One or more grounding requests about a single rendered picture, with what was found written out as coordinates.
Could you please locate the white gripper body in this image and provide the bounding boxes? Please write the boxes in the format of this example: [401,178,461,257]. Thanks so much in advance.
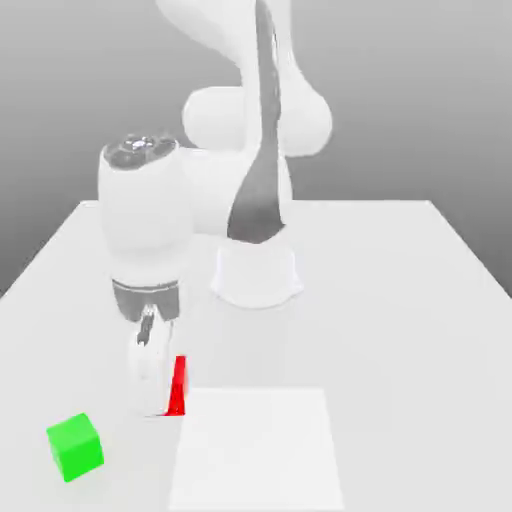
[126,315,176,418]

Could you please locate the small red cube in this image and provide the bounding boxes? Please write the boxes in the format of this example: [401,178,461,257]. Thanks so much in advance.
[154,354,188,417]

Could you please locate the small green cube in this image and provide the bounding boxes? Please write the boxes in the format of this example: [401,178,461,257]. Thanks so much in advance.
[45,412,106,484]

